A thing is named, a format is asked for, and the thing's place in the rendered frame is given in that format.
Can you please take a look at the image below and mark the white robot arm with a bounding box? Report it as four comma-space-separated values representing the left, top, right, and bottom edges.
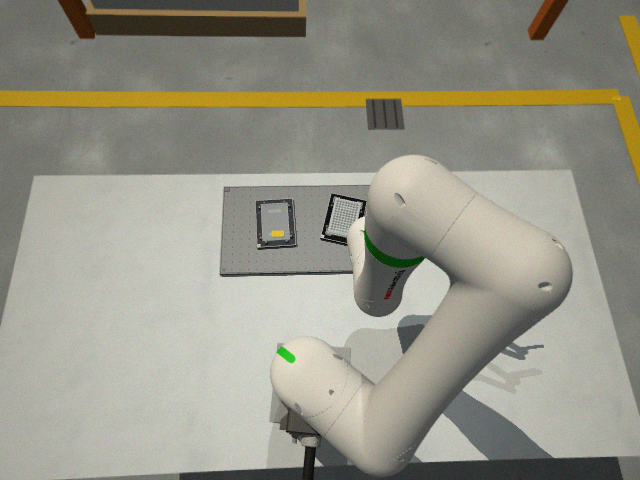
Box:
270, 155, 573, 480

